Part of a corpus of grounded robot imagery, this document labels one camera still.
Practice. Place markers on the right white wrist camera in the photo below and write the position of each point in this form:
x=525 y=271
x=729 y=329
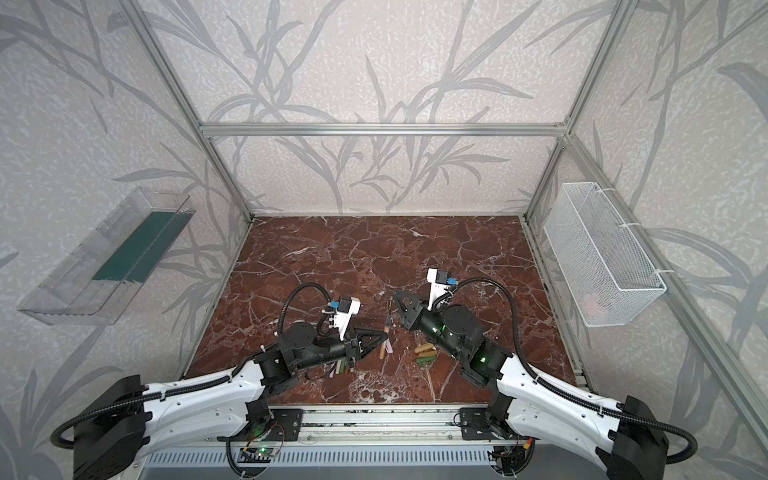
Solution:
x=441 y=281

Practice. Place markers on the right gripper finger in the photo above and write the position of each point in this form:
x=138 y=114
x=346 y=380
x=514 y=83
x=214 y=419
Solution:
x=405 y=318
x=404 y=299

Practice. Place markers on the white wire mesh basket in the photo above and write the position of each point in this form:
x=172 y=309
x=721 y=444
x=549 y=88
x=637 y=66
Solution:
x=598 y=253

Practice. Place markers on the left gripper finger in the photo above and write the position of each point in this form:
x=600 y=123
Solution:
x=362 y=333
x=368 y=345

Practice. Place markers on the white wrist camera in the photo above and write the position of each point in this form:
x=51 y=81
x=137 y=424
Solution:
x=340 y=313
x=441 y=281

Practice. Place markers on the black mounting plate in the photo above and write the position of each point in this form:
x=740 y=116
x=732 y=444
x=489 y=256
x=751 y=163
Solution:
x=284 y=425
x=475 y=425

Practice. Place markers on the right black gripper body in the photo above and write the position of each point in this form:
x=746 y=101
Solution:
x=414 y=312

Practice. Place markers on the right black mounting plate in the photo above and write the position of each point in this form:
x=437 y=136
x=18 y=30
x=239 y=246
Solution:
x=475 y=425

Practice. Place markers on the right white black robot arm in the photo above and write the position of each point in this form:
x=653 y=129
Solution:
x=623 y=438

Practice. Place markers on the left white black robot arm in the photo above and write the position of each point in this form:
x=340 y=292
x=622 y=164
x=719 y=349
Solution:
x=132 y=420

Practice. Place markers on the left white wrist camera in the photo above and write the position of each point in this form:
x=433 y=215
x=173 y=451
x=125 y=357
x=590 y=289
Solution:
x=340 y=313

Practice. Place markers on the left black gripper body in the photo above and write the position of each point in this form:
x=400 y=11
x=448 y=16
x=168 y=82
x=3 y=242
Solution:
x=355 y=343

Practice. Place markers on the pink item in basket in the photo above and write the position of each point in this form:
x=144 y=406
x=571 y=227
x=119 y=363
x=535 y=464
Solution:
x=593 y=307

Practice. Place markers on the green circuit board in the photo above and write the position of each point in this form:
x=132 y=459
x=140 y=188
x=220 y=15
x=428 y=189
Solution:
x=254 y=455

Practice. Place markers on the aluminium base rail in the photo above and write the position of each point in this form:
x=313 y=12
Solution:
x=378 y=423

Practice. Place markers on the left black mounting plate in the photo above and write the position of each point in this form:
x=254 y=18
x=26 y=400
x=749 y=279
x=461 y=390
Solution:
x=284 y=425

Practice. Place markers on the tan pen cap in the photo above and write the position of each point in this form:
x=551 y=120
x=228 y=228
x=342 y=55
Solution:
x=424 y=347

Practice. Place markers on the green pen cap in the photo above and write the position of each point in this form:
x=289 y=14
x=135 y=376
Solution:
x=426 y=361

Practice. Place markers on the clear plastic wall tray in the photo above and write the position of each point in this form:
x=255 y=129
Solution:
x=95 y=283

